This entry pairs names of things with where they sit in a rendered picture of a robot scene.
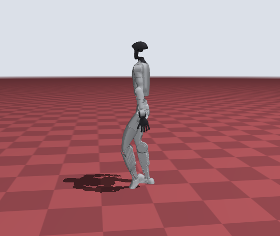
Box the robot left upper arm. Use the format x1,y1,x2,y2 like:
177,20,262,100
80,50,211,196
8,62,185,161
133,64,143,95

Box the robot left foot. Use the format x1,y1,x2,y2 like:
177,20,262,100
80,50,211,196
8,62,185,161
129,174,144,189

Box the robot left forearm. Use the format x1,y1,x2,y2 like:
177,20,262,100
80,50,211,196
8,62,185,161
136,88,145,117

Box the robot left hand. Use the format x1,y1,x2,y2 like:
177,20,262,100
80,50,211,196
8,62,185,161
137,112,150,132

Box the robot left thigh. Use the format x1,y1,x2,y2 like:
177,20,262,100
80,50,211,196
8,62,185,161
121,111,148,154

